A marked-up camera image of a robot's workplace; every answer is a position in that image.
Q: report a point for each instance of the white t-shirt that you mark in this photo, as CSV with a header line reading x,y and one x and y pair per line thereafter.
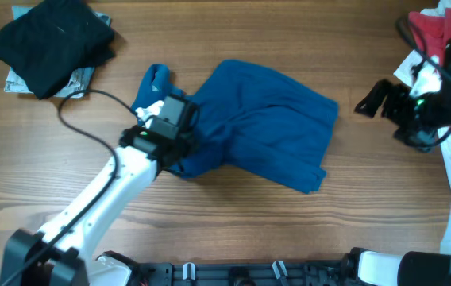
x,y
403,72

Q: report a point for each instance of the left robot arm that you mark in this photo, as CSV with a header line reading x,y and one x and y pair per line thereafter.
x,y
60,252

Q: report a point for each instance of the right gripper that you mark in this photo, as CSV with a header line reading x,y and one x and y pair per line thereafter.
x,y
391,103

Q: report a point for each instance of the red t-shirt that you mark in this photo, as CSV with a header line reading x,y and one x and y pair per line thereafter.
x,y
436,32

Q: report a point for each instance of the blue t-shirt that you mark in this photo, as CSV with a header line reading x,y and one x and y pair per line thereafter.
x,y
262,121

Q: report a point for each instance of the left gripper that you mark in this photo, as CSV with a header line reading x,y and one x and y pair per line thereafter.
x,y
188,144

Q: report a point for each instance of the folded grey patterned cloth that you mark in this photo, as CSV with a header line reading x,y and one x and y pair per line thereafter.
x,y
79,80

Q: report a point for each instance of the folded black garment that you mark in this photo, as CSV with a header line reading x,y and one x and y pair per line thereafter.
x,y
54,38

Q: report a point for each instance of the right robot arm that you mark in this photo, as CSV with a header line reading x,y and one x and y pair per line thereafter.
x,y
416,267

